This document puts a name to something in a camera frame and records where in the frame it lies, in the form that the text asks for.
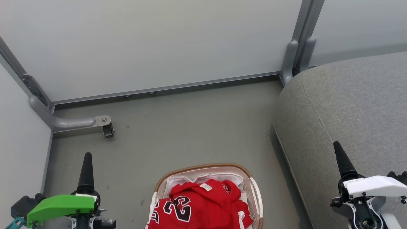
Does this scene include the grey partition corner foot bracket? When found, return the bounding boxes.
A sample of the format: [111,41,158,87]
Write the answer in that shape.
[0,37,112,133]

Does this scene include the white woven-rim laundry basket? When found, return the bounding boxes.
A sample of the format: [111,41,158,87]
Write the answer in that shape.
[145,163,264,229]

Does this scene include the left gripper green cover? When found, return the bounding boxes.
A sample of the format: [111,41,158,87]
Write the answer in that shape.
[27,152,115,229]

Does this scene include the grey fabric sofa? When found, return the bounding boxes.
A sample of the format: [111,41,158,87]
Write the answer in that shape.
[273,52,407,229]

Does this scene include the teal connector bracket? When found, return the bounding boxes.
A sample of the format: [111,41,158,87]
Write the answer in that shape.
[4,216,26,229]

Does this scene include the red basketball jersey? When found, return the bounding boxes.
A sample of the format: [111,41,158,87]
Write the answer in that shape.
[148,179,254,229]

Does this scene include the small black caster clamp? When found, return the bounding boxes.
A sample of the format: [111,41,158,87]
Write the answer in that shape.
[102,123,115,139]

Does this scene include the grey partition post with feet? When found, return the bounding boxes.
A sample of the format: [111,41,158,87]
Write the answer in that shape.
[279,0,325,86]

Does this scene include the white basket liner fabric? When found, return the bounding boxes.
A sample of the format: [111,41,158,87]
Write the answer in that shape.
[163,173,246,204]

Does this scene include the grey partition base rail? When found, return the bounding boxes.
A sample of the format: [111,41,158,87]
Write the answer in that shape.
[51,71,283,106]

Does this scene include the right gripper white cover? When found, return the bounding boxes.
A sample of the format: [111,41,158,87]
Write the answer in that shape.
[330,141,407,229]

